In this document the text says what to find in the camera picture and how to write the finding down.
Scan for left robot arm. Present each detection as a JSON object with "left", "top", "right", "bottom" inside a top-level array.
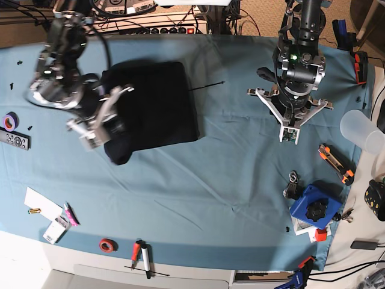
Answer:
[{"left": 247, "top": 0, "right": 333, "bottom": 143}]

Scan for brass cylinder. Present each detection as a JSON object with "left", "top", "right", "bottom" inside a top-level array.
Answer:
[{"left": 28, "top": 208, "right": 41, "bottom": 214}]

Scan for blue black clamp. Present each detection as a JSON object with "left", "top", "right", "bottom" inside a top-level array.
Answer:
[{"left": 332, "top": 19, "right": 350, "bottom": 51}]

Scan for metal carabiner keys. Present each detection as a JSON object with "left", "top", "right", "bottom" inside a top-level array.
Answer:
[{"left": 283, "top": 171, "right": 299, "bottom": 200}]

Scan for red tape roll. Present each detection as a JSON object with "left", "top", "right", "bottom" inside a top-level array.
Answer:
[{"left": 99, "top": 238, "right": 116, "bottom": 253}]

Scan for purple tape roll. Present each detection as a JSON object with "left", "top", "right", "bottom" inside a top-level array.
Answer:
[{"left": 2, "top": 111, "right": 19, "bottom": 132}]

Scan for long black zip tie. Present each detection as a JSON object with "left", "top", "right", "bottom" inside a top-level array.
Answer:
[{"left": 189, "top": 81, "right": 225, "bottom": 92}]

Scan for black power strip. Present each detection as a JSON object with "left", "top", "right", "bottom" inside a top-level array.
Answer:
[{"left": 118, "top": 26, "right": 203, "bottom": 35}]

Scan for white black marker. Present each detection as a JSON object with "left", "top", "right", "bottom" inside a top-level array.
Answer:
[{"left": 141, "top": 244, "right": 152, "bottom": 279}]

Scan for blue box with knob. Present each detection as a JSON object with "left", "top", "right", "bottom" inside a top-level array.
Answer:
[{"left": 289, "top": 184, "right": 342, "bottom": 229}]

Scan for translucent plastic cup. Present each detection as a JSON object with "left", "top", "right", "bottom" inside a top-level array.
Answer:
[{"left": 340, "top": 110, "right": 384, "bottom": 155}]

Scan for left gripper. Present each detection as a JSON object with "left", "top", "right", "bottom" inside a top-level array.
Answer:
[{"left": 247, "top": 84, "right": 334, "bottom": 145}]

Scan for orange black utility knife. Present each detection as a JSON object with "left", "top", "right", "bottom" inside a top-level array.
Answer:
[{"left": 318, "top": 144, "right": 354, "bottom": 186}]

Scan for orange black clamp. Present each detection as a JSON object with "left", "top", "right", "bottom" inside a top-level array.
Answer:
[{"left": 354, "top": 51, "right": 368, "bottom": 85}]

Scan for black yellow dotted mug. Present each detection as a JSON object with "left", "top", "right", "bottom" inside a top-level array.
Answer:
[{"left": 364, "top": 179, "right": 385, "bottom": 222}]

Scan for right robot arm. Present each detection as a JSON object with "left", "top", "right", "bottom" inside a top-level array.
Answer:
[{"left": 29, "top": 1, "right": 134, "bottom": 149}]

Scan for red handled screwdriver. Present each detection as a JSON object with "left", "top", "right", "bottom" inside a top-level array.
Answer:
[{"left": 131, "top": 240, "right": 141, "bottom": 270}]

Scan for white paper sheet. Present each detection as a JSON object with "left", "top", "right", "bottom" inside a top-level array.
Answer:
[{"left": 24, "top": 187, "right": 63, "bottom": 221}]

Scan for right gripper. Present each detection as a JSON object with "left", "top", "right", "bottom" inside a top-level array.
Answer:
[{"left": 66, "top": 85, "right": 135, "bottom": 151}]

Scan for black power adapter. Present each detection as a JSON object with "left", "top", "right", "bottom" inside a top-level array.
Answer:
[{"left": 350, "top": 239, "right": 379, "bottom": 250}]

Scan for blue orange clamp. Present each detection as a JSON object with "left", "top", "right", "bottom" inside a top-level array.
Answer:
[{"left": 275, "top": 256, "right": 316, "bottom": 289}]

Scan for light blue table cloth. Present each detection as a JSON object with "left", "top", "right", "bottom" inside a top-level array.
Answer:
[{"left": 1, "top": 35, "right": 373, "bottom": 270}]

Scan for red cube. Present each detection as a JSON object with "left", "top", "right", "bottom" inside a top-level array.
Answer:
[{"left": 315, "top": 229, "right": 328, "bottom": 242}]

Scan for black graphic t-shirt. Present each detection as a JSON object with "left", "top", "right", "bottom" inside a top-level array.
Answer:
[{"left": 102, "top": 60, "right": 200, "bottom": 165}]

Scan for pink tube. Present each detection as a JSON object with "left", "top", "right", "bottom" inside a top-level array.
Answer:
[{"left": 64, "top": 203, "right": 80, "bottom": 226}]

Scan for white card packet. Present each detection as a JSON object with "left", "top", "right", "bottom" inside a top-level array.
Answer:
[{"left": 43, "top": 216, "right": 71, "bottom": 244}]

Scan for white paper under box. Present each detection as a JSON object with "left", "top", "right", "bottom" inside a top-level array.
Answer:
[{"left": 291, "top": 217, "right": 332, "bottom": 243}]

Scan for black remote control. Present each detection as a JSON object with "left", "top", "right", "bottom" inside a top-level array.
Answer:
[{"left": 0, "top": 128, "right": 31, "bottom": 151}]

